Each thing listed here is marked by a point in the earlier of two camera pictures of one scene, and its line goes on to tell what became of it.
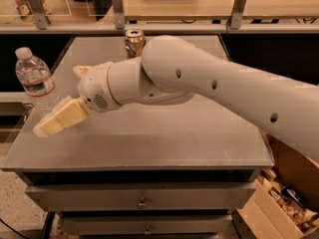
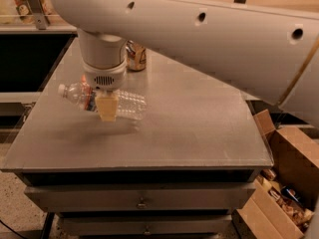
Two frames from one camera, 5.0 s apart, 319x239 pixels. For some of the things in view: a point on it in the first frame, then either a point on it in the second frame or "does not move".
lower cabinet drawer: x=148 y=225 does not move
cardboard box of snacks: x=284 y=203 does not move
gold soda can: x=134 y=43 does not move
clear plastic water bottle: x=37 y=82 → x=131 y=105
